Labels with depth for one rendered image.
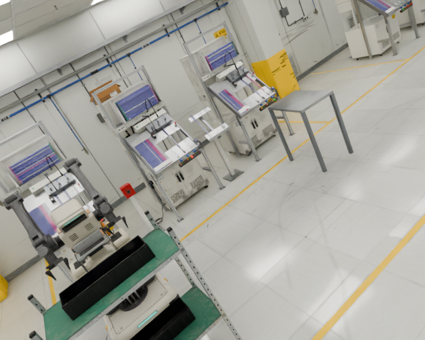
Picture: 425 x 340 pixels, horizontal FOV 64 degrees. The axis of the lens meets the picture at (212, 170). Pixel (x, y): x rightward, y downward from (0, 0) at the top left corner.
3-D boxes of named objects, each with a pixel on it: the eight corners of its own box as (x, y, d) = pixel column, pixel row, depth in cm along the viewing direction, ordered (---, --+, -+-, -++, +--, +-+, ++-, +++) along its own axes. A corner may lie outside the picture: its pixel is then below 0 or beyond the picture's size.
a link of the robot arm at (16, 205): (20, 194, 230) (5, 204, 226) (16, 190, 225) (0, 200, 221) (51, 241, 215) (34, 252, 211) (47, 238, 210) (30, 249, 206)
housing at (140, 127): (167, 118, 476) (166, 111, 464) (138, 136, 459) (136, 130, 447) (164, 115, 479) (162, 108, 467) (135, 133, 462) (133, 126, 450)
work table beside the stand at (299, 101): (324, 172, 390) (301, 110, 360) (289, 160, 453) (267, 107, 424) (353, 152, 399) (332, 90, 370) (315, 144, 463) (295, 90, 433)
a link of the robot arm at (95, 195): (77, 159, 245) (63, 168, 241) (75, 155, 240) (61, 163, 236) (110, 202, 229) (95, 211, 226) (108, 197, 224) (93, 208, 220)
